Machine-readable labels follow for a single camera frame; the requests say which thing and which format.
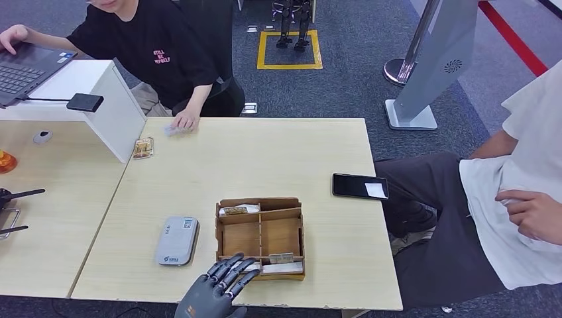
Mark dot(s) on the person's right hand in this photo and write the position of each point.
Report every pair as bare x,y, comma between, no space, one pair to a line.
13,36

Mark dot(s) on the person's left hand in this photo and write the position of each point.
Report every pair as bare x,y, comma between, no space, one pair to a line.
540,215
186,119

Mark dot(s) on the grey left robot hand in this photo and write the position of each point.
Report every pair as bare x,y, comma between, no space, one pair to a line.
206,294

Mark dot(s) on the white ID card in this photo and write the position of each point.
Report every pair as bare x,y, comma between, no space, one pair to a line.
171,131

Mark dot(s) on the wooden compartment organizer box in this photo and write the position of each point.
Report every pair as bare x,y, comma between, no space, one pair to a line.
281,237

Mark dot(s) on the person's right forearm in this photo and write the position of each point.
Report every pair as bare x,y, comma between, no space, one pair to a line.
48,41
495,146

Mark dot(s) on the person's left forearm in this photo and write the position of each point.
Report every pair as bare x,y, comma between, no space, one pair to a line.
198,98

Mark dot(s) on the key card in clear sleeve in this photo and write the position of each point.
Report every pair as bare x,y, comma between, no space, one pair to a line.
143,148

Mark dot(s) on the person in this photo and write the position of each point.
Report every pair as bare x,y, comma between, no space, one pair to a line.
496,245
145,44

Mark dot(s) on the grey card reader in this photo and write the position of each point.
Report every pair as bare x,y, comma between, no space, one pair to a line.
175,241

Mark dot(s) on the white sleeves with gold card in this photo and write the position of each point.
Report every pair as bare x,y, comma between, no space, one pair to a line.
239,210

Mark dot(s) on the dark grey laptop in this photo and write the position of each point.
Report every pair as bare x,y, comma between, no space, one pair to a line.
24,70

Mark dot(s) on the white desk riser box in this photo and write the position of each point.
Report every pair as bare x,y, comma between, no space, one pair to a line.
115,116

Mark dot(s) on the black office chair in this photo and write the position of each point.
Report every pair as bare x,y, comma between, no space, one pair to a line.
226,52

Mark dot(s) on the black rectangular adapter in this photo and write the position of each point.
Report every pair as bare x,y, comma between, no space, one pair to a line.
84,102

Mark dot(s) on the yellow floor tape square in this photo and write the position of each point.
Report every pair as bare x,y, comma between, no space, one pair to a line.
261,52

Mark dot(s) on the white round puck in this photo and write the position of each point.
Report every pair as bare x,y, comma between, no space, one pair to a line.
42,137

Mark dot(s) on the small silver floor outlet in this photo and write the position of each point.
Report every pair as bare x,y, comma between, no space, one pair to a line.
251,29
269,27

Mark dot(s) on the orange object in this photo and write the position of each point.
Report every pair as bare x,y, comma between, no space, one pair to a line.
7,163

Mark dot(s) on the small white floor scrap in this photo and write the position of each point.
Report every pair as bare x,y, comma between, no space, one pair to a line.
446,310

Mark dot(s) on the humanoid robot with black legs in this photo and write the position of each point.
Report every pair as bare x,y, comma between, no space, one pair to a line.
303,22

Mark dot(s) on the red floor tape line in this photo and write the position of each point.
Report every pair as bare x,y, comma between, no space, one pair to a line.
514,40

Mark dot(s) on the black smartphone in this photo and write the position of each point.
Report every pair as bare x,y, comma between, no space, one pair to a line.
351,186

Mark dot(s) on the grey kiosk stand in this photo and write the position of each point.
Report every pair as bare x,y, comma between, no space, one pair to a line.
433,70

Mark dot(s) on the chrome stanchion pole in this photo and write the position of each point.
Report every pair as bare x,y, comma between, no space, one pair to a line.
397,72

